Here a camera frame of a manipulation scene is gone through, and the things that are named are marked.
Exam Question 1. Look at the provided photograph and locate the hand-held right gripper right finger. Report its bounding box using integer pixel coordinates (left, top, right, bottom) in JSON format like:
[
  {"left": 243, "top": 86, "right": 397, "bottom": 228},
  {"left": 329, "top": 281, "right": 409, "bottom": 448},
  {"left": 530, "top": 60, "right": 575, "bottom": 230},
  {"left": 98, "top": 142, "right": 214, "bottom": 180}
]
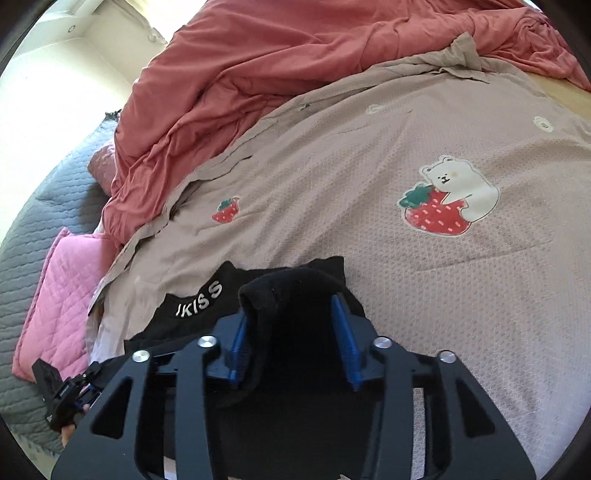
[{"left": 330, "top": 295, "right": 539, "bottom": 480}]

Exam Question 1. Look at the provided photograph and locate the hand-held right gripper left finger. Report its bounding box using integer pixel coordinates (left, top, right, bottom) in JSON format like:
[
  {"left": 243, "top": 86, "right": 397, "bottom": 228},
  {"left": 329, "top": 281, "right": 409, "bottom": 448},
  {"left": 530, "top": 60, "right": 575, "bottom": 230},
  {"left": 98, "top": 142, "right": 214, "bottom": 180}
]
[{"left": 51, "top": 311, "right": 252, "bottom": 480}]

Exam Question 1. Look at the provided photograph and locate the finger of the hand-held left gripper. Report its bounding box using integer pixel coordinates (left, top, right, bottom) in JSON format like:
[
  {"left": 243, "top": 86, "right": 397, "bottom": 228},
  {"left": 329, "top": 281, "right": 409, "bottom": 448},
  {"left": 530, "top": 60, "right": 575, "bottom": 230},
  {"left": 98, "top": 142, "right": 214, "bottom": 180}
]
[{"left": 68, "top": 361, "right": 103, "bottom": 398}]

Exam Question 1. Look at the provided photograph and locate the black sweater with orange patches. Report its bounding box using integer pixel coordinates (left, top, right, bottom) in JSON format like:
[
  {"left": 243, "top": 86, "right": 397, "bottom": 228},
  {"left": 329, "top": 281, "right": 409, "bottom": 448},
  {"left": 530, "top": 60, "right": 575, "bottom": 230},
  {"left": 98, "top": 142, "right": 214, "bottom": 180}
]
[{"left": 124, "top": 256, "right": 370, "bottom": 480}]

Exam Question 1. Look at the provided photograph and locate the person's left hand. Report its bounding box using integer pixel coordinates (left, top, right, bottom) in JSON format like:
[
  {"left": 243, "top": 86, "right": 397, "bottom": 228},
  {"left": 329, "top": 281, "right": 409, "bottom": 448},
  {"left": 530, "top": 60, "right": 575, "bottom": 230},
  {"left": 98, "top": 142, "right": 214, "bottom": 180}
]
[{"left": 60, "top": 415, "right": 88, "bottom": 449}]

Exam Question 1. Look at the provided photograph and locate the pink quilted pillow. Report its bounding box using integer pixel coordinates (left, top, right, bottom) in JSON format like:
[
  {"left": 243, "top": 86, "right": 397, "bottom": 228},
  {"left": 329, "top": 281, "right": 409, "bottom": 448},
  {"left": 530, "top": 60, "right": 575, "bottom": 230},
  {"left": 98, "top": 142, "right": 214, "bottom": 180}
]
[{"left": 11, "top": 230, "right": 122, "bottom": 384}]

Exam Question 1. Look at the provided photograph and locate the beige strawberry bear printed blanket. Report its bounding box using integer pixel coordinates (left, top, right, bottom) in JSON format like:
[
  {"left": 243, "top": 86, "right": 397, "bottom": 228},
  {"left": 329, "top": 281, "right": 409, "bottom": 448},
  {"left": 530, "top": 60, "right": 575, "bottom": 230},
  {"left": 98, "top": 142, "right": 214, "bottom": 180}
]
[{"left": 88, "top": 32, "right": 591, "bottom": 480}]

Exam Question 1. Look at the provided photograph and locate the grey quilted blanket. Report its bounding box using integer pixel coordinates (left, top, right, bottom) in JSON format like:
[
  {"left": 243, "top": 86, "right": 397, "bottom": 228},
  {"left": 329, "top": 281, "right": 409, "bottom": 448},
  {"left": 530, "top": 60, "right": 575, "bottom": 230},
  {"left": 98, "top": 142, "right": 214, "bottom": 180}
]
[{"left": 0, "top": 110, "right": 122, "bottom": 457}]

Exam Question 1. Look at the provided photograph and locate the dusty pink pillow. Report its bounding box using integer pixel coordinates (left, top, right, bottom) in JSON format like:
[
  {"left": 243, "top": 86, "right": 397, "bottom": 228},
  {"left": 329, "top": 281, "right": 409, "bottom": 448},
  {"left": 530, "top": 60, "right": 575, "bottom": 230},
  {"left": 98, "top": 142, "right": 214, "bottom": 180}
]
[{"left": 88, "top": 142, "right": 122, "bottom": 197}]

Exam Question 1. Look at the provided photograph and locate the salmon red quilt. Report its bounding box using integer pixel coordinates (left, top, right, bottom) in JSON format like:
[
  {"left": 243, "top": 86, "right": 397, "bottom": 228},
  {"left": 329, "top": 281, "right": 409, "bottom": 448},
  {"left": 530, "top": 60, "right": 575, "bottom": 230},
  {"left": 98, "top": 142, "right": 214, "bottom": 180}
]
[{"left": 102, "top": 0, "right": 591, "bottom": 245}]

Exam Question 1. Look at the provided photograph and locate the yellow bed mat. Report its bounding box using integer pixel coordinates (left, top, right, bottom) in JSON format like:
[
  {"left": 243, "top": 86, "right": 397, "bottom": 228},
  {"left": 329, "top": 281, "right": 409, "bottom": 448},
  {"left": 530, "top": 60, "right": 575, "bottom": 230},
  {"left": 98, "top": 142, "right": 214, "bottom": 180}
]
[{"left": 526, "top": 71, "right": 591, "bottom": 123}]

